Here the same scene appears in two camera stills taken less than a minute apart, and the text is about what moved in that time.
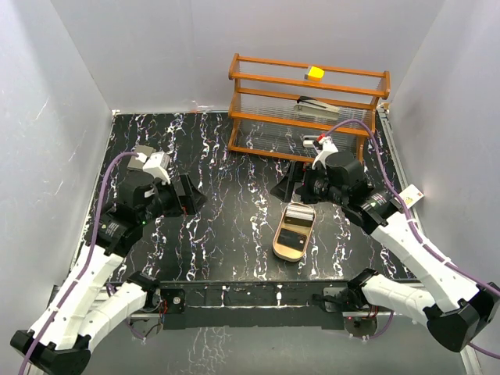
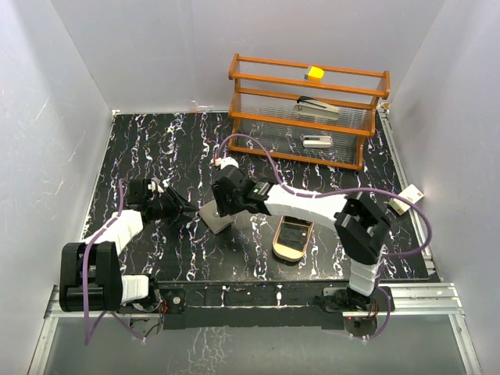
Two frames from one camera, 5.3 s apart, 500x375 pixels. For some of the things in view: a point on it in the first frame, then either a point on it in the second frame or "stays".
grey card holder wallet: [136, 162] → [210, 215]
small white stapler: [308, 143] stays
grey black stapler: [311, 105] stays
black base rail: [249, 305] stays
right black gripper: [284, 190] → [224, 208]
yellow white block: [314, 73] stays
